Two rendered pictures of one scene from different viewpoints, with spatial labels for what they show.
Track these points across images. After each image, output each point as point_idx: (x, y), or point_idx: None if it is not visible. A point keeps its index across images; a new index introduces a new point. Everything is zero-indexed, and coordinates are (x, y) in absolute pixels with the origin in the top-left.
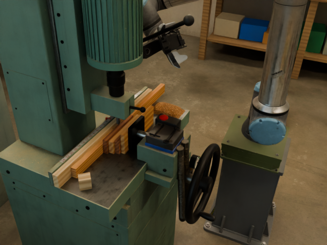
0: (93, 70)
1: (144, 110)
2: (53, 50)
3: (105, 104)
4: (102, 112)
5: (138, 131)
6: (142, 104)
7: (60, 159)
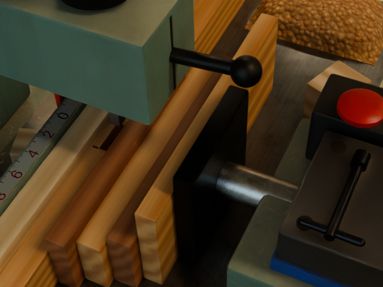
0: None
1: (258, 75)
2: None
3: (43, 47)
4: (32, 81)
5: (223, 176)
6: (216, 2)
7: None
